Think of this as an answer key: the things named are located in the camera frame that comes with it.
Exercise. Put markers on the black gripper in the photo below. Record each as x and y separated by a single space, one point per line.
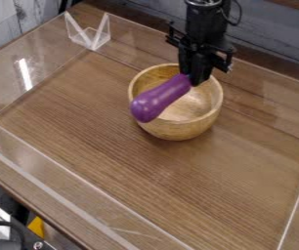
202 47

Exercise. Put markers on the purple toy eggplant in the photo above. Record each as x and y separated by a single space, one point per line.
149 103

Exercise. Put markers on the brown wooden bowl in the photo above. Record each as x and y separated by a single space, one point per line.
191 114

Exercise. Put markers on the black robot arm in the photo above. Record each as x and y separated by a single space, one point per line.
213 11

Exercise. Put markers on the yellow tag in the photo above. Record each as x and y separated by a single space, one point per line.
35 227

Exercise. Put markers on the clear acrylic corner bracket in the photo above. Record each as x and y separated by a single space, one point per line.
89 37

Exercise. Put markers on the clear acrylic tray wall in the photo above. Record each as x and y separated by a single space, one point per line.
74 206

